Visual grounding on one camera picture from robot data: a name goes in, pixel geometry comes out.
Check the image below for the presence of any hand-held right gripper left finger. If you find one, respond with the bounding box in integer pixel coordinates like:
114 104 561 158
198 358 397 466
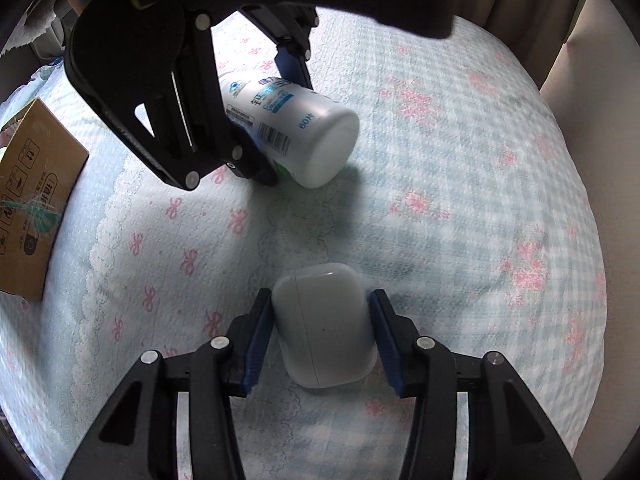
62 287 275 480

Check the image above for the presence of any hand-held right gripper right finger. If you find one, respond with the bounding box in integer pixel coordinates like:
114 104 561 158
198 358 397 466
367 288 583 480

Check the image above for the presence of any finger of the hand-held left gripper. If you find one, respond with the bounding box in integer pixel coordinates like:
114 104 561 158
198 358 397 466
239 4 321 93
99 10 279 192

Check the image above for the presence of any white earbud case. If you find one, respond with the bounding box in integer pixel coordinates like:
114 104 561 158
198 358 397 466
271 262 378 389

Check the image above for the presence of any white blue-label bottle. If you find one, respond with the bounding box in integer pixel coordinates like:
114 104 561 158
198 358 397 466
217 72 361 190

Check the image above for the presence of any cardboard box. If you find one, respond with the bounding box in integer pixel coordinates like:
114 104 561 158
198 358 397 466
0 97 91 302

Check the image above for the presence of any light blue patterned bedsheet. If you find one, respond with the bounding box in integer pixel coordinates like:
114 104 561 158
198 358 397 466
0 7 608 480

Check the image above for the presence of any brown curtain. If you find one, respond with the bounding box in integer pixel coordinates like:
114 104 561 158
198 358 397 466
475 0 588 58

